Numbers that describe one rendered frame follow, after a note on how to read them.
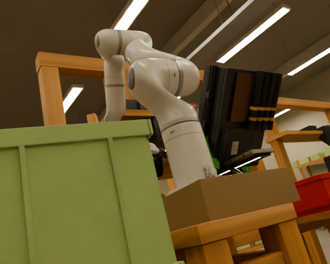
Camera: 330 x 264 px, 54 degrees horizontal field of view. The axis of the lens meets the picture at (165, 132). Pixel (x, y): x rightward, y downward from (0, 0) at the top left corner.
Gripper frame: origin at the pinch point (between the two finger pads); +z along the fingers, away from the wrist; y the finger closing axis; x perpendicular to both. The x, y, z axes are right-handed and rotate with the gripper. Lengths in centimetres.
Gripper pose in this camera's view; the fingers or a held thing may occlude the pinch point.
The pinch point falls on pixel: (164, 154)
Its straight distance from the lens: 159.0
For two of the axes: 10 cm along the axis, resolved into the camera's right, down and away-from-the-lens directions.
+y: -3.7, -3.6, 8.6
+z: 8.6, 2.3, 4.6
